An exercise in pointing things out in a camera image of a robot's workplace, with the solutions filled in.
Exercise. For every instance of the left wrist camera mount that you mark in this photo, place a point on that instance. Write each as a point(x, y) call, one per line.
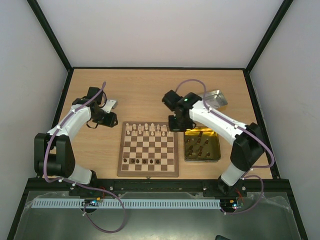
point(110, 105)

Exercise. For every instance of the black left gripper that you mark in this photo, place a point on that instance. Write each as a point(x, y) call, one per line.
point(110, 122)

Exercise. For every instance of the wooden chessboard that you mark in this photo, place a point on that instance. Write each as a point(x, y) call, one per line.
point(148, 140)

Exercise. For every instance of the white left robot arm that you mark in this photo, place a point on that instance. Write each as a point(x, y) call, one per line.
point(54, 157)

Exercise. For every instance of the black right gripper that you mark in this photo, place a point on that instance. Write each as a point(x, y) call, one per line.
point(178, 124)

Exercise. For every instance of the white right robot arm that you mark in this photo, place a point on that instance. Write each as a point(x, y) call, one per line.
point(245, 139)

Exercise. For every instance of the gold tin tray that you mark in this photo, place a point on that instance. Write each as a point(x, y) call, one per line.
point(201, 144)

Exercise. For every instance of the silver tin lid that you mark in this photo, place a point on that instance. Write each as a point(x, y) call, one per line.
point(215, 99)

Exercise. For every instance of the white slotted cable duct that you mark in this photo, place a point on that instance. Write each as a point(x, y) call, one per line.
point(73, 203)

